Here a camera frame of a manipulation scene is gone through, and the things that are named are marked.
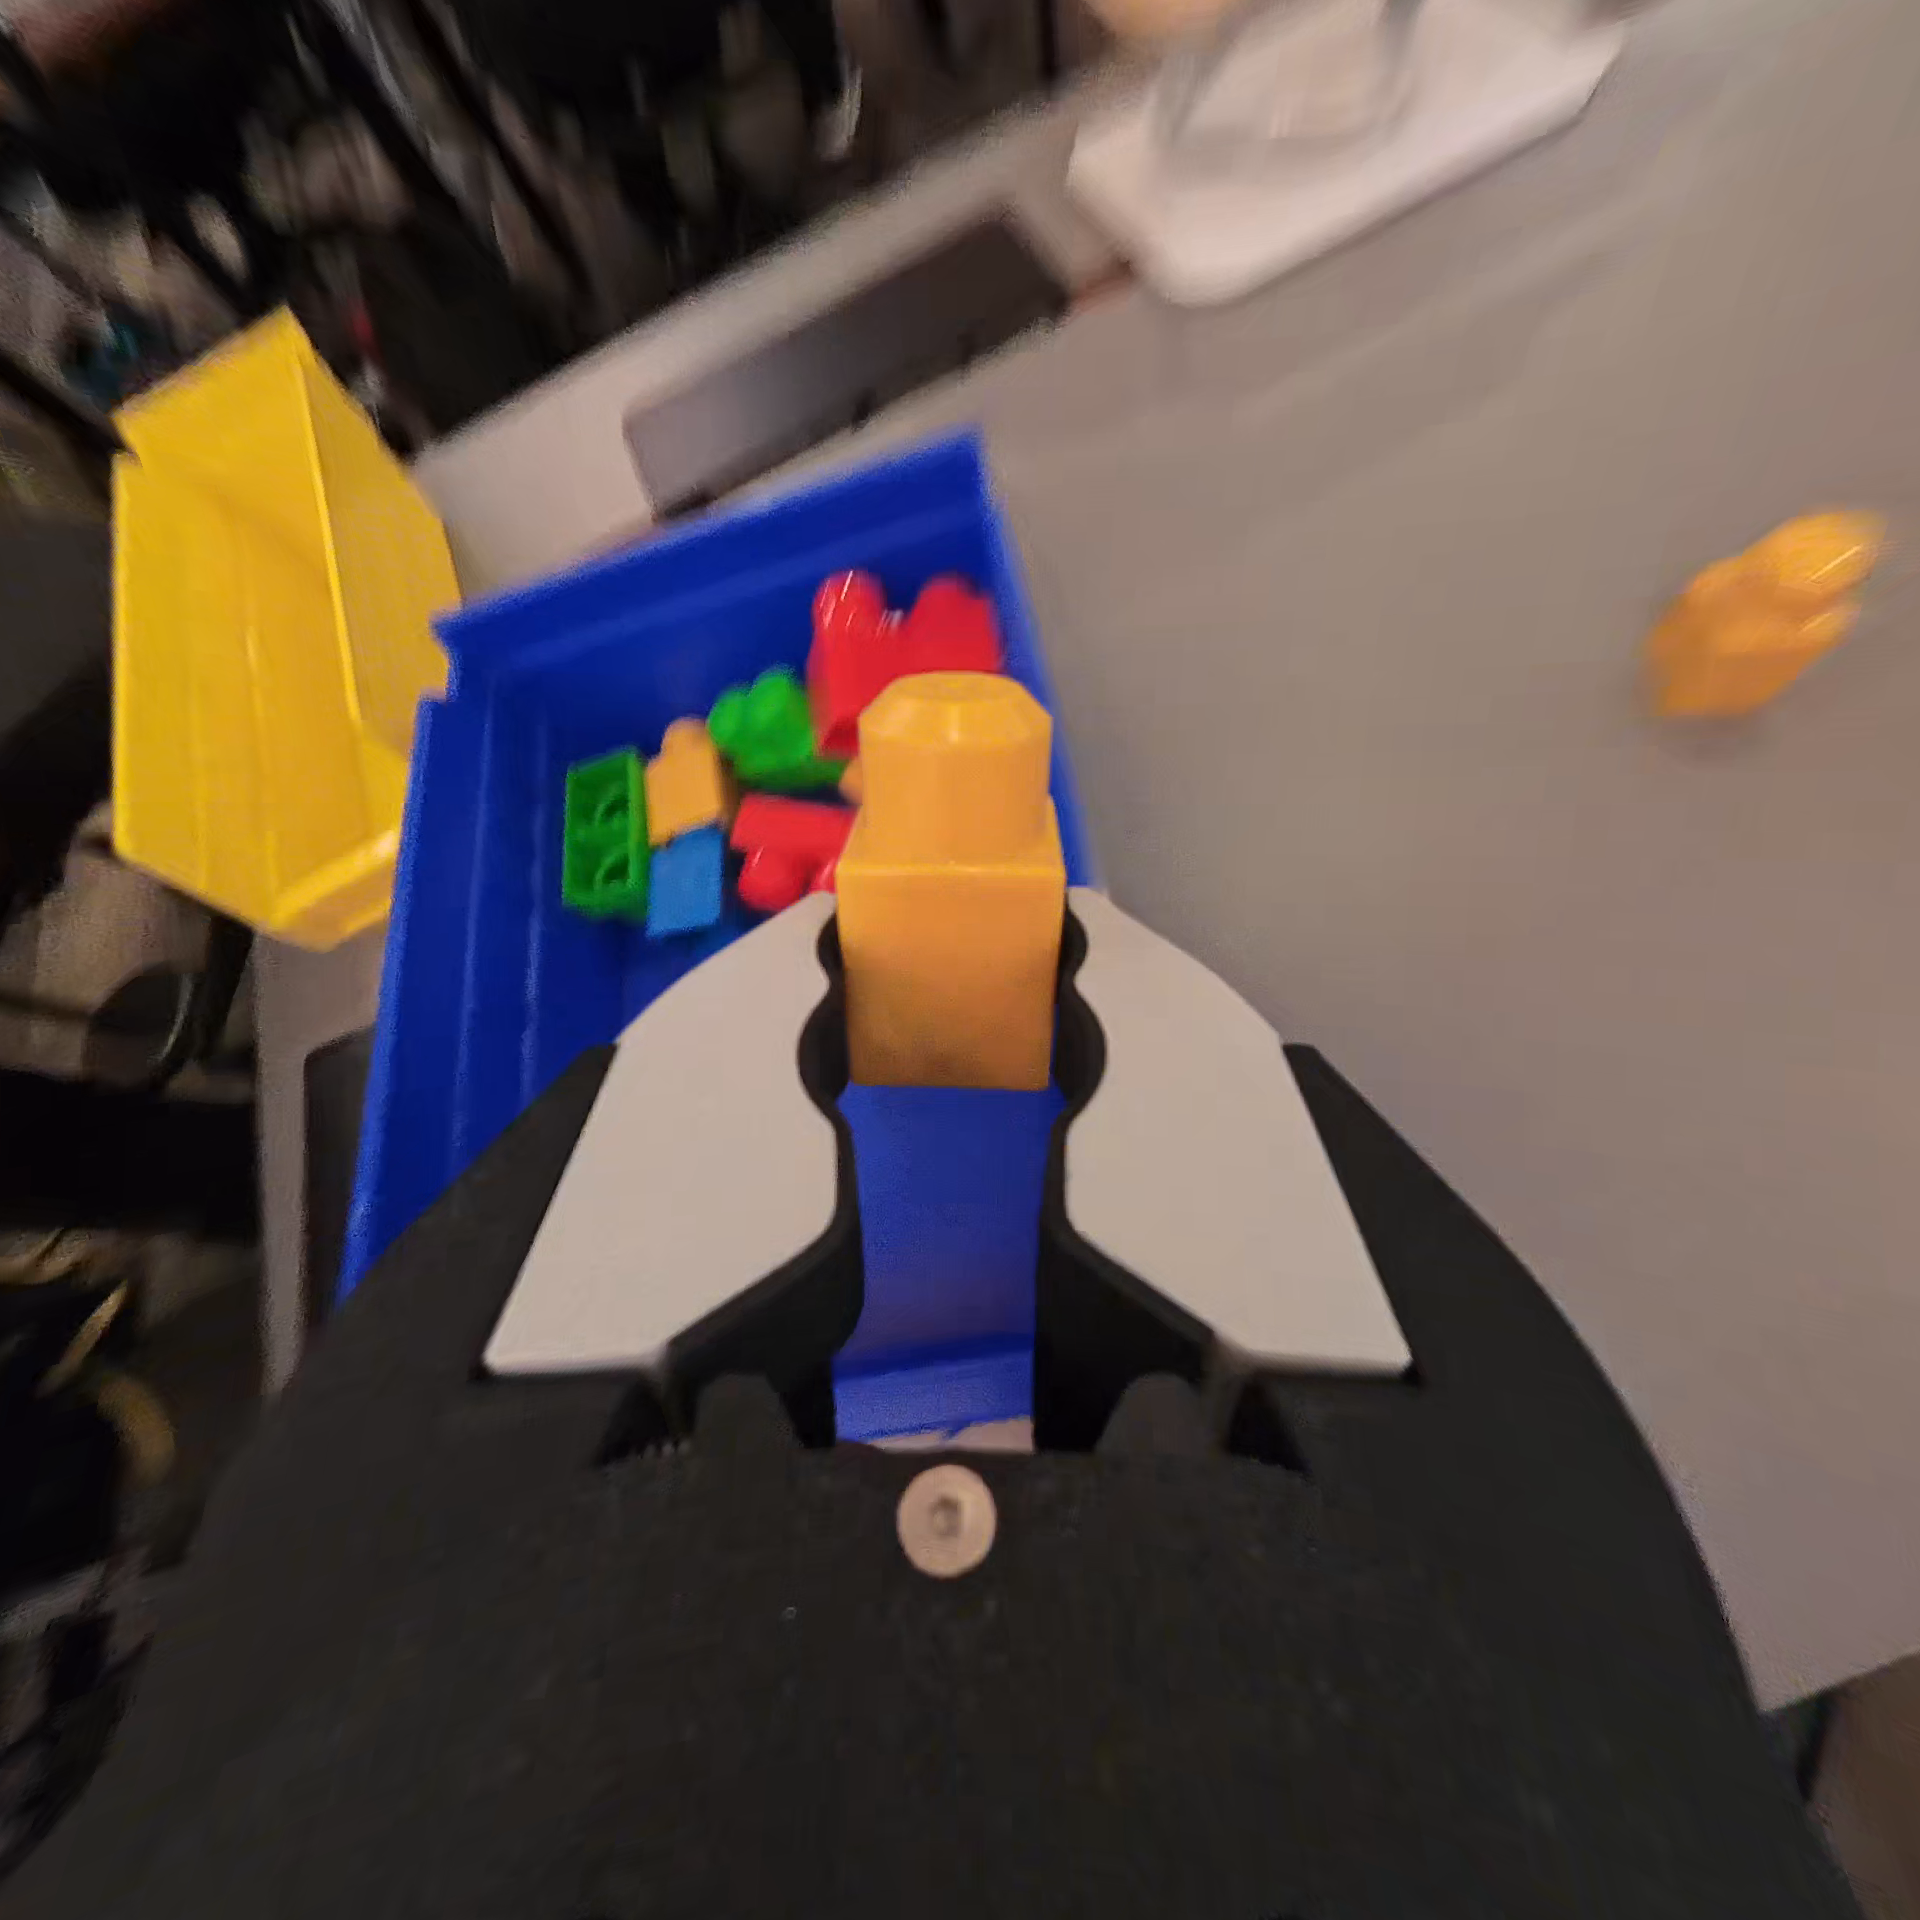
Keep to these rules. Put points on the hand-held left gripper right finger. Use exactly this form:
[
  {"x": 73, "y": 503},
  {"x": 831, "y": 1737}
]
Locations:
[{"x": 1231, "y": 1201}]

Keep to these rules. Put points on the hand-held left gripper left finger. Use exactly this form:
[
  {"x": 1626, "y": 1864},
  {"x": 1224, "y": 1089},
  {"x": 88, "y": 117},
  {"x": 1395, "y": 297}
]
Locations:
[{"x": 660, "y": 1201}]

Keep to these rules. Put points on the blue plastic bin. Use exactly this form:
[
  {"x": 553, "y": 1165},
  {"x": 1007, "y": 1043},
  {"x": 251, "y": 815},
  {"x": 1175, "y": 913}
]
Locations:
[{"x": 496, "y": 901}]

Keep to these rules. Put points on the yellow toy building block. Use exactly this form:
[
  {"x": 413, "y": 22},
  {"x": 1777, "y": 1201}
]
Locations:
[
  {"x": 1765, "y": 615},
  {"x": 947, "y": 901}
]

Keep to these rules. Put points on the pile of colourful toy blocks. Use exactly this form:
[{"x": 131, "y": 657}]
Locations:
[{"x": 767, "y": 750}]

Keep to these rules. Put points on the yellow plastic bin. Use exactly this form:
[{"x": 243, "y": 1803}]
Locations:
[{"x": 269, "y": 632}]

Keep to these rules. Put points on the black flat panel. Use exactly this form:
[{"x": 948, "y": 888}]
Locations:
[{"x": 856, "y": 361}]

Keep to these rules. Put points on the white book stand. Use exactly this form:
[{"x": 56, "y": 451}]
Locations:
[{"x": 1352, "y": 166}]

